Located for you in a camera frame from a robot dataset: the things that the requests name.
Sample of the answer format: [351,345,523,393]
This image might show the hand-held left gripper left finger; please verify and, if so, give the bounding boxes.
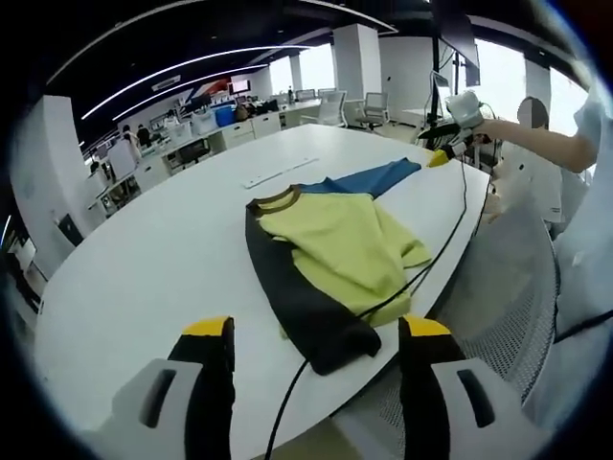
[112,314,237,460]

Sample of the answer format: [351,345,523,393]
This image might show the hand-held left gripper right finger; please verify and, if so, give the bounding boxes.
[397,313,531,460]

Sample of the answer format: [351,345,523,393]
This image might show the yellow blue grey garment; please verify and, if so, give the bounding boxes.
[244,155,435,377]

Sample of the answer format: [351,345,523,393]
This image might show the black monitor stand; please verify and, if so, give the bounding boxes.
[415,0,482,145]

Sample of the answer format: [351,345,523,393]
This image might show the white office chair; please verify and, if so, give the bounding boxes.
[358,91,390,130]
[318,90,347,127]

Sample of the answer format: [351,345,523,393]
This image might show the white square pillar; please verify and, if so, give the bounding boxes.
[11,94,90,250]
[331,24,383,104]

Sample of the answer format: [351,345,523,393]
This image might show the white mesh chair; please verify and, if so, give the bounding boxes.
[334,195,561,460]

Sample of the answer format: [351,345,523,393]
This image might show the person in light clothes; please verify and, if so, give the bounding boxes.
[521,71,613,432]

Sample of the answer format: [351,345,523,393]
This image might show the black bin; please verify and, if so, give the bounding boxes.
[57,213,86,246]

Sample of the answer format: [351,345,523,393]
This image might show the black office chair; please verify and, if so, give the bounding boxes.
[176,143,212,168]

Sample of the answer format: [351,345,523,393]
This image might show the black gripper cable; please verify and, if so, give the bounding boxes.
[263,151,469,460]

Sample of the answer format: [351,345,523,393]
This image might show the thin black cable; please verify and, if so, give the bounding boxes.
[553,304,613,344]

